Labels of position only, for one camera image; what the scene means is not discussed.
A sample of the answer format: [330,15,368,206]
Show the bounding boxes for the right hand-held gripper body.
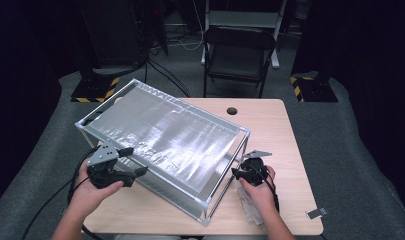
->
[238,149,274,188]

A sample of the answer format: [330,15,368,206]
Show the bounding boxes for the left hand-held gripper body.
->
[85,142,136,190]

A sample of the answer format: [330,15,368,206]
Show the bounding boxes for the clear plastic-lined metal-frame box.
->
[74,78,252,227]

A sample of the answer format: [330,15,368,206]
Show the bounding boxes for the person's right hand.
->
[239,165,278,215]

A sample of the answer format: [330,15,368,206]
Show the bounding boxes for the person's left hand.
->
[68,159,125,218]

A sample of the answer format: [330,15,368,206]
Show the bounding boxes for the black yellow striped stand base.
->
[70,76,120,104]
[289,74,339,104]

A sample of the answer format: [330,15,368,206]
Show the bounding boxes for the grey tape strip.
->
[305,207,329,220]

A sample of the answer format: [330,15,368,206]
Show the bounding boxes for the black folding chair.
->
[200,0,289,70]
[202,26,278,100]

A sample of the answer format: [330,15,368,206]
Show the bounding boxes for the dark curtain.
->
[291,0,405,219]
[0,0,63,208]

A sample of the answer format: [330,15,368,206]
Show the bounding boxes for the black equipment cabinet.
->
[76,0,148,68]

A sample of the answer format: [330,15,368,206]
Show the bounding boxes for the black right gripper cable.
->
[253,163,281,213]

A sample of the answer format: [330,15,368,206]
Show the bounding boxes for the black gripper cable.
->
[66,146,101,206]
[253,163,281,213]

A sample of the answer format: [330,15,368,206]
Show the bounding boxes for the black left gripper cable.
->
[66,146,101,206]

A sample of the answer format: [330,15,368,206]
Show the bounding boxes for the black floor cable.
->
[140,61,150,84]
[20,179,74,240]
[148,59,192,98]

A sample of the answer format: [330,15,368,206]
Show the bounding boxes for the white floor cable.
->
[168,29,205,52]

